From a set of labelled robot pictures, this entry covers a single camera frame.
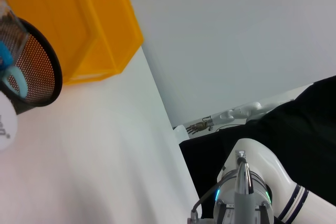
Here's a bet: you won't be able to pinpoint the black mesh pen holder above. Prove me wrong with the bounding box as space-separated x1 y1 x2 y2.
0 16 64 116

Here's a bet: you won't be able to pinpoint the clear plastic ruler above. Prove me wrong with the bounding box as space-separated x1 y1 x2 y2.
0 0 31 62

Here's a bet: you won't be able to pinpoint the bronze mechanical hand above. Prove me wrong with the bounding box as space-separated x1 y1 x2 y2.
185 121 213 135

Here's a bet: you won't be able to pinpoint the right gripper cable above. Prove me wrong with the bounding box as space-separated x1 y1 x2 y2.
186 170 238 224

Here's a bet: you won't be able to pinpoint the blue scissors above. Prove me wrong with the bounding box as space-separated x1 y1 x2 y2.
0 40 29 99

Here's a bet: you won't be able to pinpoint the yellow plastic bin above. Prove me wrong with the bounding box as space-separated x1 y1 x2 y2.
0 0 144 86

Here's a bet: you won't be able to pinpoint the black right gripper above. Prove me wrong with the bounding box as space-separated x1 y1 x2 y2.
219 204 276 224

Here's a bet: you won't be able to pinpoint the grey ballpoint pen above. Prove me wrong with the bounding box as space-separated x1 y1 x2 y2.
234 150 257 224

